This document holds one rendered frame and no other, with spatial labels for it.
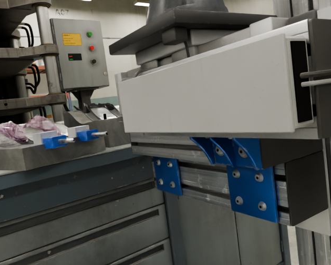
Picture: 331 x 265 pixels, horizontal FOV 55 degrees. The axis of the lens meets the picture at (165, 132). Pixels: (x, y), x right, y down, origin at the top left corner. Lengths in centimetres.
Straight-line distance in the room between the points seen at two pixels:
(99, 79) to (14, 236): 125
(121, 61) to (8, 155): 816
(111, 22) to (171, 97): 878
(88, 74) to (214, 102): 171
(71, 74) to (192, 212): 110
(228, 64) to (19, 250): 81
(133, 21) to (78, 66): 756
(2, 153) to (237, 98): 73
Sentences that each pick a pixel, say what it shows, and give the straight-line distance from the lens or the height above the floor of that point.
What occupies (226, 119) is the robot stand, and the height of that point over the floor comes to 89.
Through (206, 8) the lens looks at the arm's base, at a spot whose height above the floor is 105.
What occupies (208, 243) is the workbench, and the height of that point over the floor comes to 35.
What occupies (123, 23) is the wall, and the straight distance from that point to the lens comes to 926.
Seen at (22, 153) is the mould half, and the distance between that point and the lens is 83.
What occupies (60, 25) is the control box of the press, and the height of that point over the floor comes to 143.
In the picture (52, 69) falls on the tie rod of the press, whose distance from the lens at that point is 177.
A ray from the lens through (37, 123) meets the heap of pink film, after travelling 107.
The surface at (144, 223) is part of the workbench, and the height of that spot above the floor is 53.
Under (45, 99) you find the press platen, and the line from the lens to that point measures 174.
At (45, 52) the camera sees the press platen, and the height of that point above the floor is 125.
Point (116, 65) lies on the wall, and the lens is 885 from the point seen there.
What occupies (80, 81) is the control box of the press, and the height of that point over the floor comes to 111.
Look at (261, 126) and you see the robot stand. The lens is 25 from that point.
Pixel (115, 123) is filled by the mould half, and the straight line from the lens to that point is 104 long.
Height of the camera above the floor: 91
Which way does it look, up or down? 5 degrees down
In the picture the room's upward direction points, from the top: 8 degrees counter-clockwise
